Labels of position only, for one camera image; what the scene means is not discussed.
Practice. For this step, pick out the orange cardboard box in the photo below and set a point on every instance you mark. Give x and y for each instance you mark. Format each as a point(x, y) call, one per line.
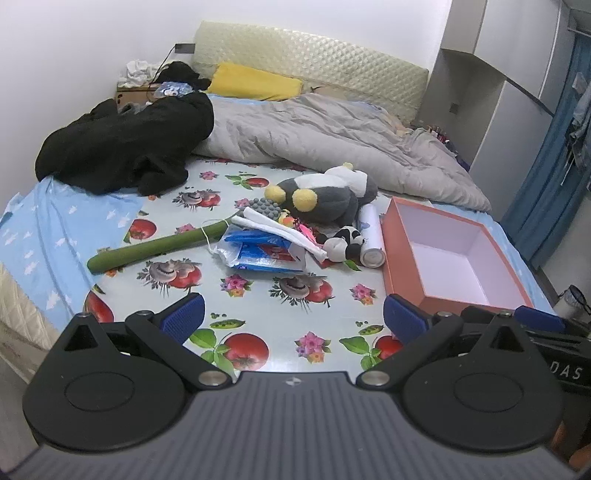
point(443, 258)

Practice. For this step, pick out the grey duvet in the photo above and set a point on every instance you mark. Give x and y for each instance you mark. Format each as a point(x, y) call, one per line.
point(323, 134)

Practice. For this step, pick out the grey penguin plush toy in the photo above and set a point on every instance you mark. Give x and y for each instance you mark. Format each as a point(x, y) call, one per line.
point(323, 203)

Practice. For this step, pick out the black bag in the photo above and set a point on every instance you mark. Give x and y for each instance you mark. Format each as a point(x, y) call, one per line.
point(182, 74)

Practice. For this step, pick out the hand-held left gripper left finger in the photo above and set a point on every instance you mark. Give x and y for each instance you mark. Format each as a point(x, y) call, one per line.
point(184, 316)

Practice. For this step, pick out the brown cardboard box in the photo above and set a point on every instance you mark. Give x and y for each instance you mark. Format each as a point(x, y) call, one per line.
point(131, 98)

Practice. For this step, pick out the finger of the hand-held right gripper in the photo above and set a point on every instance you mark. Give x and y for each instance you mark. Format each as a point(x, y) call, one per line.
point(475, 314)
point(540, 318)

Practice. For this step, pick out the white trash bin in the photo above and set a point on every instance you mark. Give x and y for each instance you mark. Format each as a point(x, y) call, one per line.
point(565, 304)

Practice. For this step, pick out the yellow pillow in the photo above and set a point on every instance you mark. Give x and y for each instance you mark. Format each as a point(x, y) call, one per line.
point(254, 83)

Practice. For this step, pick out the cream mattress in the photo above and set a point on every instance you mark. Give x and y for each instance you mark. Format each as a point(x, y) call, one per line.
point(18, 314)

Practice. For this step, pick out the blue curtain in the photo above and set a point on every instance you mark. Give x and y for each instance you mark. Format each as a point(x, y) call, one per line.
point(535, 207)

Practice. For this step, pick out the blue white plastic package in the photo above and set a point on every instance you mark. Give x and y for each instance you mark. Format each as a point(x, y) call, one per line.
point(171, 89)

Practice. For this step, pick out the small black white plush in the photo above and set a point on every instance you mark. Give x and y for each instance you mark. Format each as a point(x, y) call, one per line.
point(344, 244)

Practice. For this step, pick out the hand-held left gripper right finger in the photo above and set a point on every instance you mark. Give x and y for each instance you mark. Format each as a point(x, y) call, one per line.
point(401, 318)

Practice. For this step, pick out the black garment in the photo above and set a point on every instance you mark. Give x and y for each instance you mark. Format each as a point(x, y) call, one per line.
point(115, 147)

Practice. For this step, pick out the black wall adapter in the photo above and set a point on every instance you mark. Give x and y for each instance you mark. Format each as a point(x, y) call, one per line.
point(184, 47)

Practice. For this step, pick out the hanging denim garment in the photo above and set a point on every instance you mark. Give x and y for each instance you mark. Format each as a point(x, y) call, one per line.
point(581, 129)

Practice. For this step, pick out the crumpled white garment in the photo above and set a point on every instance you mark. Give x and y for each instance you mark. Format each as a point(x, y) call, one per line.
point(136, 71)

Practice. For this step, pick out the white cloth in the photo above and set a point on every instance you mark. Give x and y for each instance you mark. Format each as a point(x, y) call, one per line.
point(277, 226)

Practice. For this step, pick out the fruit print tablecloth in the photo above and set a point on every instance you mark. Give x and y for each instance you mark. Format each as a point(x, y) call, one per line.
point(258, 300)

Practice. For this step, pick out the white spray can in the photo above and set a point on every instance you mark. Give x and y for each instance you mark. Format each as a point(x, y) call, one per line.
point(371, 235)

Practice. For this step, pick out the blue plastic packet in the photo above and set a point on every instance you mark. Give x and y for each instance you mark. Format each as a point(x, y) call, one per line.
point(263, 254)

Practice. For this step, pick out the grey white wardrobe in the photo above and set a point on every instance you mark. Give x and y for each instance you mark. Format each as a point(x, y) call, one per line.
point(489, 115)

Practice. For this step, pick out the cream padded headboard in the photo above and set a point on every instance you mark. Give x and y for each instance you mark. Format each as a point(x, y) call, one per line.
point(323, 55)

